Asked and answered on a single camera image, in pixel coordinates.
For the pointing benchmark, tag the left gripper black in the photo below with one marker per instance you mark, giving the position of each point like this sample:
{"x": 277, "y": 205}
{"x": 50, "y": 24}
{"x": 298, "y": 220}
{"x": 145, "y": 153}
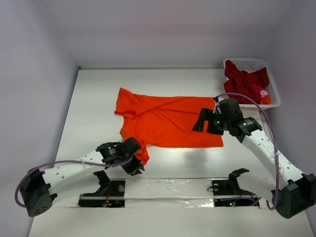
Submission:
{"x": 135, "y": 168}

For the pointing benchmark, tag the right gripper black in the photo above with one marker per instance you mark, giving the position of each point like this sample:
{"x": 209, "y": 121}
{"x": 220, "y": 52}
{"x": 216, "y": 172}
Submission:
{"x": 210, "y": 122}

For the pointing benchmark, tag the orange t shirt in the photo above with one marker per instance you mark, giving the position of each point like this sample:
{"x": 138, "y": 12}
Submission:
{"x": 165, "y": 122}

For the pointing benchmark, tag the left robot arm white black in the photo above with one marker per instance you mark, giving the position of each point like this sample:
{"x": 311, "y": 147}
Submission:
{"x": 39, "y": 188}

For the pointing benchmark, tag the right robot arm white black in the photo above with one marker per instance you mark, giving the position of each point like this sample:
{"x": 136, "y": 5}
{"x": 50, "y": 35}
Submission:
{"x": 289, "y": 189}

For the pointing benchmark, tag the dark red t shirt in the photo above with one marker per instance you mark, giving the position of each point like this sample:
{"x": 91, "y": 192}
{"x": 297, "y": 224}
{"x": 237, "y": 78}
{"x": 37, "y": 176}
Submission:
{"x": 241, "y": 81}

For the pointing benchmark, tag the pink cloth in basket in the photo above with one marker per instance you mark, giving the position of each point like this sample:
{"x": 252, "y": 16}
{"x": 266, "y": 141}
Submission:
{"x": 259, "y": 91}

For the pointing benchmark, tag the small orange cloth in basket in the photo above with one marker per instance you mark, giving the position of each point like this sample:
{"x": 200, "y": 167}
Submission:
{"x": 265, "y": 100}

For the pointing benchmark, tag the white plastic basket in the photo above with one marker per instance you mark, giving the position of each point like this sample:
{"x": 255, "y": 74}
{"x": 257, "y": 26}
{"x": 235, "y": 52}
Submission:
{"x": 250, "y": 65}

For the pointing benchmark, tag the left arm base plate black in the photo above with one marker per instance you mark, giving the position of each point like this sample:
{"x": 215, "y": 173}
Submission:
{"x": 109, "y": 196}

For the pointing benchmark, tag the metal rail at table edge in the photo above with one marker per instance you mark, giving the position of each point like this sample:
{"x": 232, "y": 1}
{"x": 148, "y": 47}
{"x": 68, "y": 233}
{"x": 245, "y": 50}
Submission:
{"x": 271, "y": 138}

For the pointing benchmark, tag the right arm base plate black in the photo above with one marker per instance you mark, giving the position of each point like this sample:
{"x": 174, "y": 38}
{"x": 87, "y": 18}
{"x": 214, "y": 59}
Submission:
{"x": 227, "y": 193}

